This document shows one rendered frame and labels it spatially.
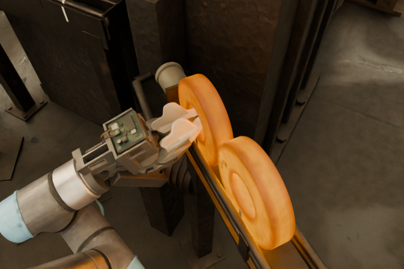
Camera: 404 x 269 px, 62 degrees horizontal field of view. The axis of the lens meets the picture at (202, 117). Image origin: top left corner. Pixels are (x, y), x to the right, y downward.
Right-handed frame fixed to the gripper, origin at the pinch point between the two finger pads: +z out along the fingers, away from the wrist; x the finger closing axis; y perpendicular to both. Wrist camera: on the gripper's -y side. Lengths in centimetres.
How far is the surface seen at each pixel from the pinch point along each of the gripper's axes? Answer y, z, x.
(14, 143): -51, -70, 71
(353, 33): -106, 96, 70
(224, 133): 2.9, 1.6, -6.5
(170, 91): 0.7, -2.4, 7.9
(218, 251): -69, -17, -2
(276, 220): 5.3, 1.2, -21.6
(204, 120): 4.2, 0.1, -3.5
